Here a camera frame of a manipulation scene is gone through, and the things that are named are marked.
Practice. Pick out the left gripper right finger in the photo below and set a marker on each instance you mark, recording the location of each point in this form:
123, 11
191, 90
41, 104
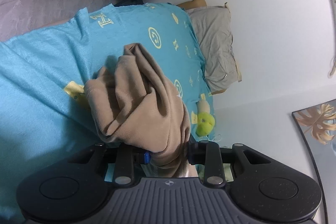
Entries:
207, 154

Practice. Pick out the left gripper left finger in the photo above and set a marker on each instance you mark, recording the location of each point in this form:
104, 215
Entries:
127, 156

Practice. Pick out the tan t-shirt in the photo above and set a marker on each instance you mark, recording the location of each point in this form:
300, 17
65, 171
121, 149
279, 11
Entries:
139, 106

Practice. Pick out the green plush toy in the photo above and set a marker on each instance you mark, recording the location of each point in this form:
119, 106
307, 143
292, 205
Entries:
206, 121

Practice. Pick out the teal patterned bed sheet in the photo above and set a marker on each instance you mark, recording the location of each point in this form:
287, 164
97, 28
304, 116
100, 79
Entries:
44, 114

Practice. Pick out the grey pillow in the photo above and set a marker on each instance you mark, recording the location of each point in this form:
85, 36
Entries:
212, 26

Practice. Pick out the gold leaf wall painting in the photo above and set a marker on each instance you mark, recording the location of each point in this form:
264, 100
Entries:
317, 127

